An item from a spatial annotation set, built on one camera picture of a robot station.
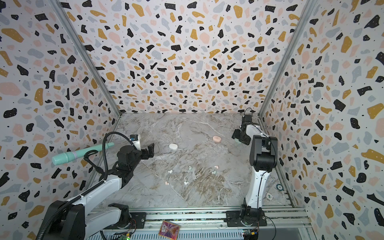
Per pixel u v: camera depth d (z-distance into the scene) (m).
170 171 0.90
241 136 0.91
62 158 0.59
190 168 0.92
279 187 0.86
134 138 0.73
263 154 0.58
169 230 0.70
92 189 0.49
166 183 0.85
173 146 1.00
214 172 0.90
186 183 0.86
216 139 1.06
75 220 0.40
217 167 0.92
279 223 0.75
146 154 0.77
